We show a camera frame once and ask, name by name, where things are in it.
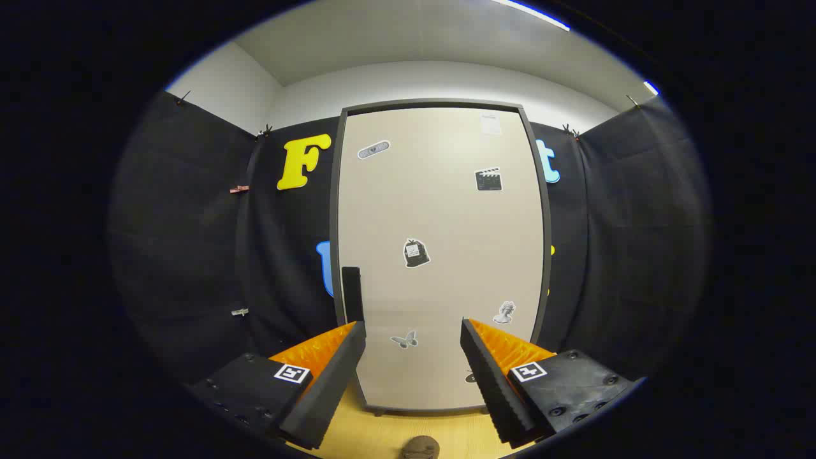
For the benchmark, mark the beige shoe cabinet door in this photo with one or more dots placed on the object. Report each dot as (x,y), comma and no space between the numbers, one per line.
(440,217)

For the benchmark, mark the black cloth clip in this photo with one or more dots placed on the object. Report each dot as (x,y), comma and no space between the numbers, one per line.
(183,97)
(569,131)
(632,100)
(264,131)

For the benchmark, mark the grey shoe cabinet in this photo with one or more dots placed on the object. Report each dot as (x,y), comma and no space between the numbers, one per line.
(433,102)

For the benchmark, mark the brown fluffy shoe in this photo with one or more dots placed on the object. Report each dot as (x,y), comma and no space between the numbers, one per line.
(421,448)

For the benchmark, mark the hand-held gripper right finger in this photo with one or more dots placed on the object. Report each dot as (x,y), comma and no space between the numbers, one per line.
(494,389)

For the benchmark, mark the black backdrop cloth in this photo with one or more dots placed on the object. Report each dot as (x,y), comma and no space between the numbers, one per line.
(191,255)

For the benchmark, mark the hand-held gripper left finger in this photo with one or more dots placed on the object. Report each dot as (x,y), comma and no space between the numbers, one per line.
(331,389)

